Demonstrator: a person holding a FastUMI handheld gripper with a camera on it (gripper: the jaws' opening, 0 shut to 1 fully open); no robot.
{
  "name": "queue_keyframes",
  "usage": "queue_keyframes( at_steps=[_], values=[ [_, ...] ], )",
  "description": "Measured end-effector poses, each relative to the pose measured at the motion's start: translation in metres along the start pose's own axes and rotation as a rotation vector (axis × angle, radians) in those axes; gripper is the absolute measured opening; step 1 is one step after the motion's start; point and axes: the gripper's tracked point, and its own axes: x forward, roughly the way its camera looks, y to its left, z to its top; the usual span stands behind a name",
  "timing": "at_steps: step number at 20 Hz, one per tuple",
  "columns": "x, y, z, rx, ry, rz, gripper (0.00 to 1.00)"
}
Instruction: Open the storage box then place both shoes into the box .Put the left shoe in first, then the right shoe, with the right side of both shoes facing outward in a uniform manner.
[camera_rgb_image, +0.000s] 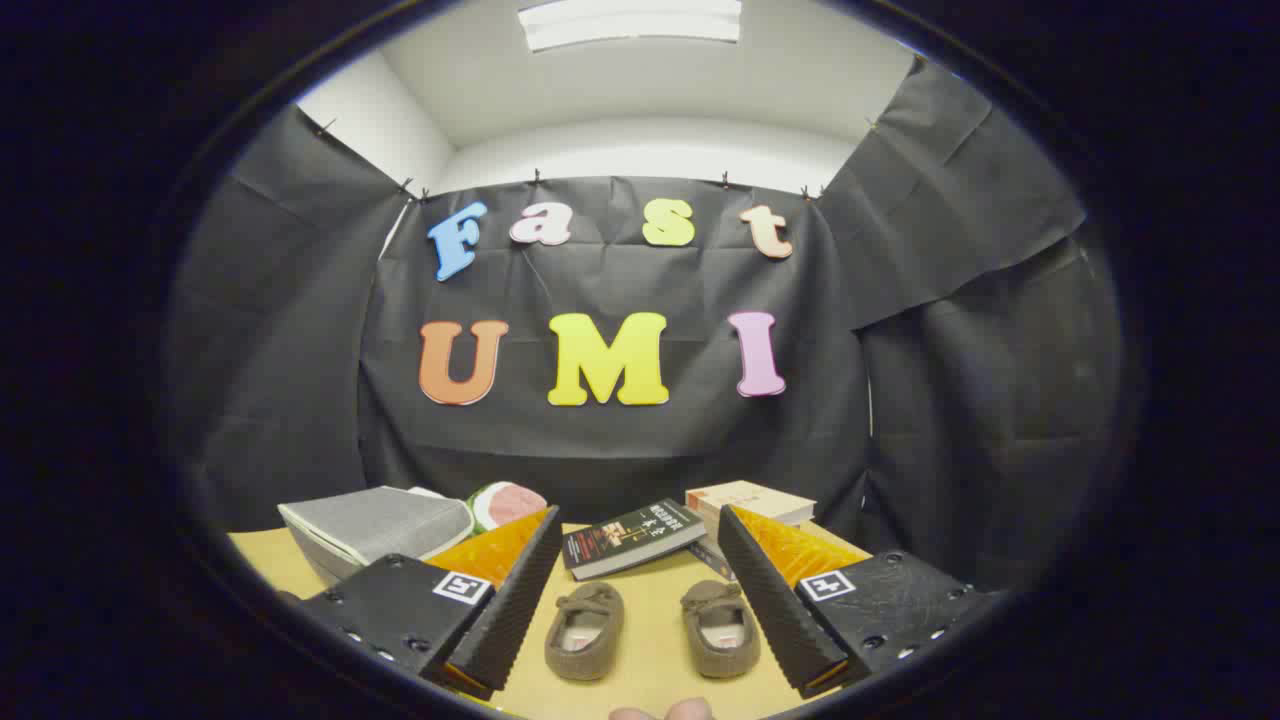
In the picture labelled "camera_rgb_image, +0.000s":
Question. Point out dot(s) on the black cover book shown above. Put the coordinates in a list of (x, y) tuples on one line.
[(630, 538)]

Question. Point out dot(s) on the watermelon slice plush toy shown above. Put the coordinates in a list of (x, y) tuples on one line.
[(505, 503)]

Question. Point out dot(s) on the brown fuzzy slipper shoe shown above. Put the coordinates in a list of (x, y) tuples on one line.
[(720, 625), (584, 625)]

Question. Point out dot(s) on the blue cover book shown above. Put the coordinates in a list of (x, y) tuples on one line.
[(712, 556)]

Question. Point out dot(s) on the black backdrop cloth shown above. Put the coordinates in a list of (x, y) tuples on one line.
[(300, 350)]

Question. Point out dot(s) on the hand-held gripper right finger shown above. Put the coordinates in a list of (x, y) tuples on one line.
[(770, 610)]

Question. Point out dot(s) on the beige cover book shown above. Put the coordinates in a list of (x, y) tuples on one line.
[(745, 498)]

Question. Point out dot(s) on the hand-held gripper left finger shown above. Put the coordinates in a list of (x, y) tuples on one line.
[(510, 610)]

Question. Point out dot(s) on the white storage box grey lid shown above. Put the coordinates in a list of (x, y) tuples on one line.
[(375, 522)]

